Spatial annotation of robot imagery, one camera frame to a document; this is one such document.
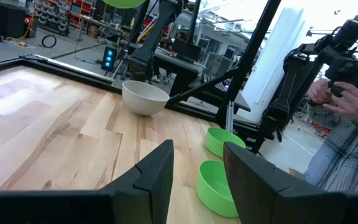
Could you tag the person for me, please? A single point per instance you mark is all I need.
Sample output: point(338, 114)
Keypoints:
point(346, 155)

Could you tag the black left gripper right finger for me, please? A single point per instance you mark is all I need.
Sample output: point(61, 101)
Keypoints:
point(259, 193)

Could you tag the person's hand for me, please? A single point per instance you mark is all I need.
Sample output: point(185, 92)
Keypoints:
point(353, 104)
point(319, 91)

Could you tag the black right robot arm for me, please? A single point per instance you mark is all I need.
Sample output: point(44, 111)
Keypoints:
point(145, 56)

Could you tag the black box with indicator lights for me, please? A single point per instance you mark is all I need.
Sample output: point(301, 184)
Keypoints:
point(108, 59)

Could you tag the black computer tower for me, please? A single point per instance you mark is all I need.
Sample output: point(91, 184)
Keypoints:
point(8, 20)

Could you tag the white ribbed bowl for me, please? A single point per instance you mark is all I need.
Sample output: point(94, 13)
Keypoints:
point(145, 99)

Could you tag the small green plastic bowl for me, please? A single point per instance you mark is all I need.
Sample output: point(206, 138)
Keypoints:
point(219, 140)
point(213, 186)

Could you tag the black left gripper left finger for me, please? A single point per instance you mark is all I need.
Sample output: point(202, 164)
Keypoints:
point(148, 186)

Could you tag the white column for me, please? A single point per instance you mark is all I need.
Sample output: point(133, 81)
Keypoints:
point(275, 62)

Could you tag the black desk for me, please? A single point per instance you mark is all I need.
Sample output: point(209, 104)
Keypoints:
point(182, 67)

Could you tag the storage shelf with bins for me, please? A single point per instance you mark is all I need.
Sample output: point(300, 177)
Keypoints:
point(51, 15)

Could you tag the black aluminium table frame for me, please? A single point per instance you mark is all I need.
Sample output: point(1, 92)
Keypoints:
point(73, 73)

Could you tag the large green plastic bowl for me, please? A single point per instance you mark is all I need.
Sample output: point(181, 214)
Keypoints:
point(123, 3)

